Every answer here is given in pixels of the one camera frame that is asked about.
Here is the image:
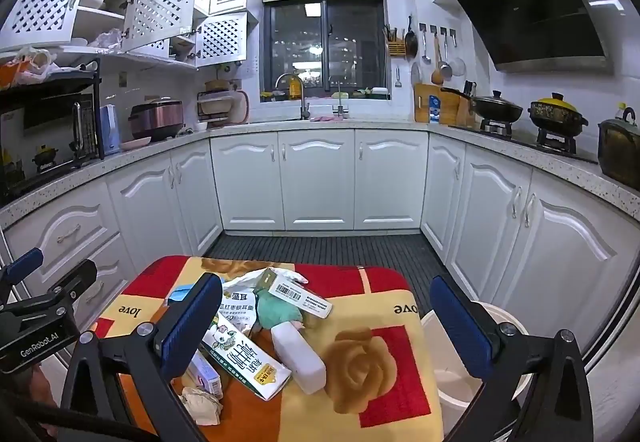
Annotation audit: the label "brown rice cooker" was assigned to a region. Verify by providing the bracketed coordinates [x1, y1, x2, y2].
[127, 97, 185, 143]

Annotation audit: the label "white printed food packet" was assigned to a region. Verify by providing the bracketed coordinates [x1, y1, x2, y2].
[220, 287, 261, 334]

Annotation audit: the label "crumpled brown paper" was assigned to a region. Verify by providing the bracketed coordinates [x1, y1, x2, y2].
[179, 386, 223, 428]

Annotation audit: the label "crumpled white tissue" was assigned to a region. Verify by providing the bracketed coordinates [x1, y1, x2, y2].
[222, 267, 308, 298]

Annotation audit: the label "black gas stove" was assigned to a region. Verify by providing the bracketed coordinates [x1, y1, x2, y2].
[450, 119, 601, 165]

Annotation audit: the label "wooden cutting board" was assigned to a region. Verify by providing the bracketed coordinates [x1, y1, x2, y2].
[413, 82, 463, 125]

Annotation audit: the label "dark kitchen window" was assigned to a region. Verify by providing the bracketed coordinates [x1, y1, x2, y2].
[262, 0, 391, 95]

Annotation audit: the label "wooden chopstick holder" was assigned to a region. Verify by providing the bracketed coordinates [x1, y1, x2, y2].
[382, 24, 407, 59]

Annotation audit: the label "hanging wooden spatula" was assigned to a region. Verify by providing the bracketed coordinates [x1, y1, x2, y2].
[431, 34, 446, 86]

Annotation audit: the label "white plastic bucket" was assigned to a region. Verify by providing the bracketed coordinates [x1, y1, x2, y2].
[420, 302, 532, 433]

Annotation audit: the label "white lattice wall cabinets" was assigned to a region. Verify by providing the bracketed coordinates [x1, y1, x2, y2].
[0, 0, 261, 70]

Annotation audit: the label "plain white rectangular box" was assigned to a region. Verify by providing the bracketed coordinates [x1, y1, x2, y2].
[270, 322, 328, 395]

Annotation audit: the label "black range hood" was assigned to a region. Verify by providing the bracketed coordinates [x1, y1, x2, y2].
[447, 0, 616, 75]

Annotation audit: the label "black wok with lid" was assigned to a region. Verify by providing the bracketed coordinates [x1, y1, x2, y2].
[470, 90, 525, 125]

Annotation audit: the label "wooden knife block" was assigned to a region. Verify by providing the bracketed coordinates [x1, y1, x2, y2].
[457, 81, 478, 127]

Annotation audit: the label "green cloth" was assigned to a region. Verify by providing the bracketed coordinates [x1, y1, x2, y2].
[252, 287, 306, 335]

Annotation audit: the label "tall steel faucet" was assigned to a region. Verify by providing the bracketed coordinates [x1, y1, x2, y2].
[275, 72, 312, 121]

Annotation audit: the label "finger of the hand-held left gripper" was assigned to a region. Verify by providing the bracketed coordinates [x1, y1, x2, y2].
[0, 248, 45, 294]
[27, 258, 99, 307]

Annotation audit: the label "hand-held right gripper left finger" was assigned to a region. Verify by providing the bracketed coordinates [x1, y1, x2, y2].
[60, 273, 224, 442]

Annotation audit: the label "green and white carton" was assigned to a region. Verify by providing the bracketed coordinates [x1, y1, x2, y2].
[197, 312, 293, 403]

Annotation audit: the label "clay pot with yellow lid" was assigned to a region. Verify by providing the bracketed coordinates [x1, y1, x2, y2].
[527, 93, 590, 130]

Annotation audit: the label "blue electric kettle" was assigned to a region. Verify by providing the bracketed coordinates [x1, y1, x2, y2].
[98, 104, 122, 157]

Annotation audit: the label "black microwave oven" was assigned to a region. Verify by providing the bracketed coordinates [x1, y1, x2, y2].
[0, 57, 106, 203]
[0, 92, 98, 195]

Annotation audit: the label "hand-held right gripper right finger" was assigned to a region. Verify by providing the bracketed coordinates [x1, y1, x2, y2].
[430, 275, 594, 442]

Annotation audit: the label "plastic bags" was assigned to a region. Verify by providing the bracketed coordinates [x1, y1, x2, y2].
[0, 47, 61, 85]

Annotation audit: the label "small steel faucet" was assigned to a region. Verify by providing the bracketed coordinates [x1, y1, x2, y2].
[332, 82, 351, 118]

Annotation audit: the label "white barcode box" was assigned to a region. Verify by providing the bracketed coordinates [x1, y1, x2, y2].
[255, 269, 333, 320]

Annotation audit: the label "small pink and white box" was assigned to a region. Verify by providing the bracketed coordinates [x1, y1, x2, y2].
[182, 349, 226, 400]

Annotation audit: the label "white base cabinets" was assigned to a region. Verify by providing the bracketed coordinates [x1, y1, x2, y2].
[0, 127, 640, 365]

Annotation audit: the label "dark ribbed floor mat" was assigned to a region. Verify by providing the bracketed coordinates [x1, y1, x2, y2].
[205, 232, 451, 318]

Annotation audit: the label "hanging black pan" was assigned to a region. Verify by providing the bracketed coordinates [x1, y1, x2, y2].
[404, 16, 419, 58]

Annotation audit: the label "dish rack with pot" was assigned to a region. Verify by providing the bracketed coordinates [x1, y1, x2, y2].
[196, 79, 251, 125]

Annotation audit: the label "rose print blanket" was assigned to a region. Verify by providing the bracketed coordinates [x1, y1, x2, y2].
[87, 254, 446, 442]

